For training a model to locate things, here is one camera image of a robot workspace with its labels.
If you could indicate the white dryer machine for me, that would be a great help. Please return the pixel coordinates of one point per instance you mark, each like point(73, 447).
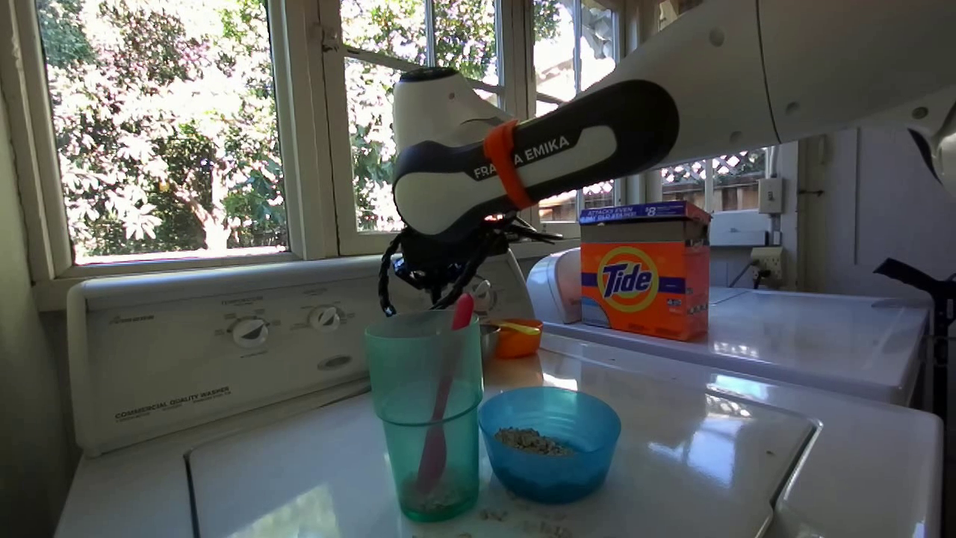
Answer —
point(853, 344)

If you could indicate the orange plastic bowl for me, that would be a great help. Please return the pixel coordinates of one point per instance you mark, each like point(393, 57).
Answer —
point(508, 344)

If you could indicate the orange Tide detergent box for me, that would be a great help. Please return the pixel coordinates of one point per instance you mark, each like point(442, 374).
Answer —
point(646, 266)

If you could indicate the teal plastic cup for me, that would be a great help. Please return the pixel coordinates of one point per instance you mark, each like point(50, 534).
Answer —
point(405, 357)

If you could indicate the white timer dial knob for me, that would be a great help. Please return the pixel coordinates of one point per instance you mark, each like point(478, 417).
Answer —
point(484, 298)

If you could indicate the white framed window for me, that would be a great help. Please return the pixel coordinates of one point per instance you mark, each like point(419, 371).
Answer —
point(205, 132)

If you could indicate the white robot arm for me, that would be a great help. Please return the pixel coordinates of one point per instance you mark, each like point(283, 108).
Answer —
point(725, 76)

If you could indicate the white wall outlet box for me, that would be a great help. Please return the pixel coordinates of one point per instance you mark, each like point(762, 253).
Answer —
point(740, 229)

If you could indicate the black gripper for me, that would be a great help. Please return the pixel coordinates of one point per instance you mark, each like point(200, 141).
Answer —
point(442, 266)

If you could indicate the blue plastic bowl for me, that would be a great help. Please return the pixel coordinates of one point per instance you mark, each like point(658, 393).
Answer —
point(549, 444)

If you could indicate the yellow plastic spoon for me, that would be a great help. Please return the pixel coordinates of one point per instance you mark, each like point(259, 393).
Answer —
point(520, 326)

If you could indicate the white washing machine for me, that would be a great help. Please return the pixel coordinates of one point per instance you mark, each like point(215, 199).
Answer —
point(330, 402)

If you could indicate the red pink plastic spoon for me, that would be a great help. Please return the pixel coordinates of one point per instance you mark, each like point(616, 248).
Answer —
point(433, 447)

